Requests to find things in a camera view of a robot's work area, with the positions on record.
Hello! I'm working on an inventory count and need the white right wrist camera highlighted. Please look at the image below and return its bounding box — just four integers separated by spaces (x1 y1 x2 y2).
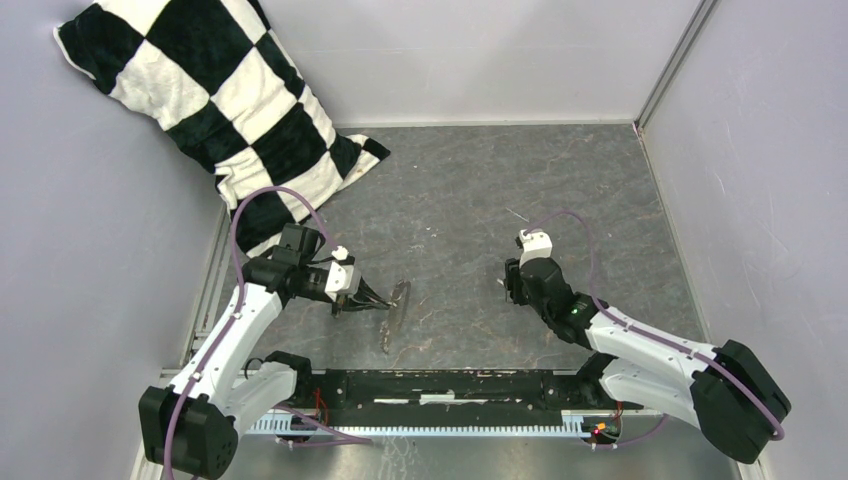
517 229 553 267

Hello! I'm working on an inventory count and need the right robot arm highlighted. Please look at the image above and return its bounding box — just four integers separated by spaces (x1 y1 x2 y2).
503 258 792 464

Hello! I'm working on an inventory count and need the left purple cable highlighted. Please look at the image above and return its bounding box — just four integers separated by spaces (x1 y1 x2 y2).
162 186 376 480

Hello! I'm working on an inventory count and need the metal key organizer plate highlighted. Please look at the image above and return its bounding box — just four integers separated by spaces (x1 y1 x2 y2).
379 279 411 355

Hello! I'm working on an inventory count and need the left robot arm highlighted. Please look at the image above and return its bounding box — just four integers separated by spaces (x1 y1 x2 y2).
139 225 394 479

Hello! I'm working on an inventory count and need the black and white checkered pillow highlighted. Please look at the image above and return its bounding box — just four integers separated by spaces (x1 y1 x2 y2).
54 0 390 257

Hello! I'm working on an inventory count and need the purple cable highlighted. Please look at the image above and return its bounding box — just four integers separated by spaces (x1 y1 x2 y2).
523 210 787 452
162 186 376 480

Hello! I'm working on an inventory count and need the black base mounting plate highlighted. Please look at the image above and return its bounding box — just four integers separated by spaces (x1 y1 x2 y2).
284 369 618 428

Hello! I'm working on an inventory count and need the aluminium corner profile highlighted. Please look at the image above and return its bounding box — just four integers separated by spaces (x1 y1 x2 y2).
633 0 720 137

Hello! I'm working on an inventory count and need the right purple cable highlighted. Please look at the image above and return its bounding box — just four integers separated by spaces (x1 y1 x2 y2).
523 210 787 452

